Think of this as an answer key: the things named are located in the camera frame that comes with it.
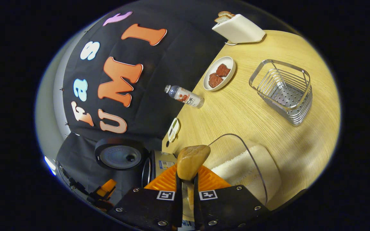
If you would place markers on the white rice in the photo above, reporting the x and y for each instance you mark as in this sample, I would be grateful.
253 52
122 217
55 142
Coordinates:
236 166

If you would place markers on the black backdrop cloth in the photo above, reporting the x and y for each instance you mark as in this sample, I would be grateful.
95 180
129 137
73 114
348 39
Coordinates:
172 57

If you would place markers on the wooden spoon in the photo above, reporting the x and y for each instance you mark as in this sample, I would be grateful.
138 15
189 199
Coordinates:
191 160

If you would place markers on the clear plastic bottle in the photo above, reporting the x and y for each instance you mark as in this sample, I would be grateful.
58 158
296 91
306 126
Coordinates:
185 96

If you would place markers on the clear glass bowl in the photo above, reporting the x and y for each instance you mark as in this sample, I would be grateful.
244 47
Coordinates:
268 179

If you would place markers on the ceiling light panel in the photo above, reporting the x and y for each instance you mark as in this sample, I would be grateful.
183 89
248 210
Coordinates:
49 164

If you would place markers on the white toaster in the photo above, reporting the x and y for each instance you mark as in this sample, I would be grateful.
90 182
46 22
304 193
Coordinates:
239 30

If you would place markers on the white round plate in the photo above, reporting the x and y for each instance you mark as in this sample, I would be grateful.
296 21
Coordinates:
228 61

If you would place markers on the white divided bean dish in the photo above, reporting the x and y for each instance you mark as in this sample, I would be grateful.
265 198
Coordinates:
173 130

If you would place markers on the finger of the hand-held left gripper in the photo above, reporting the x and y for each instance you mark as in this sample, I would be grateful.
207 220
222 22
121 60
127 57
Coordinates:
107 187

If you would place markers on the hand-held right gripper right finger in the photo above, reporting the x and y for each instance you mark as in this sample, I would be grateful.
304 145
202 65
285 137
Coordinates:
197 205

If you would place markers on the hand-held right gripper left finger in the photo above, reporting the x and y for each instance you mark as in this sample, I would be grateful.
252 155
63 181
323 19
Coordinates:
178 208

